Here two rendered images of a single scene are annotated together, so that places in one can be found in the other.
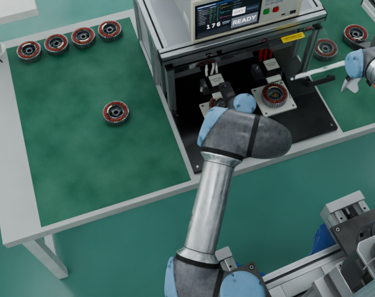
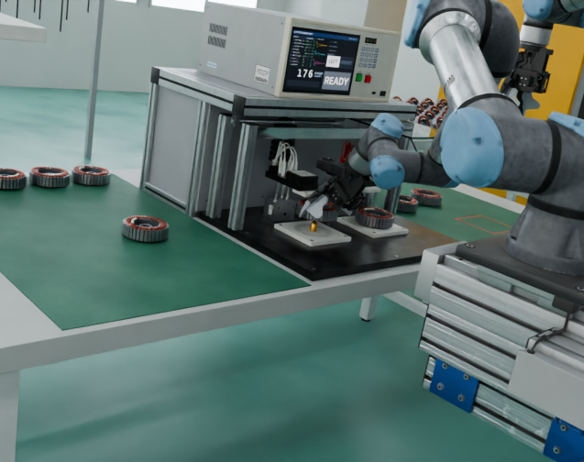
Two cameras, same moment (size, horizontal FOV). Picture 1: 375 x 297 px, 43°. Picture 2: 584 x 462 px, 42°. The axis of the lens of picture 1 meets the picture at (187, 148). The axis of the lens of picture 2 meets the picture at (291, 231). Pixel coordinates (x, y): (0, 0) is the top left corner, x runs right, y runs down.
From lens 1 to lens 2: 1.49 m
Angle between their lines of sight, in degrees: 48
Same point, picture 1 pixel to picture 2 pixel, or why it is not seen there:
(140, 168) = (220, 276)
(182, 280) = (494, 112)
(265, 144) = (505, 12)
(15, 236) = (5, 342)
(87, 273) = not seen: outside the picture
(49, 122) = (21, 236)
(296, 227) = not seen: outside the picture
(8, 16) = (3, 25)
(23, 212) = (12, 316)
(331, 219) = not seen: hidden behind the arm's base
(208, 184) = (459, 40)
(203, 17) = (297, 51)
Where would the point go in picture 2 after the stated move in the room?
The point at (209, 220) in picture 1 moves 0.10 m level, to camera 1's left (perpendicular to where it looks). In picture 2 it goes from (483, 68) to (435, 61)
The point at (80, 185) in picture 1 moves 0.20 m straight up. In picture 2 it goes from (120, 290) to (130, 196)
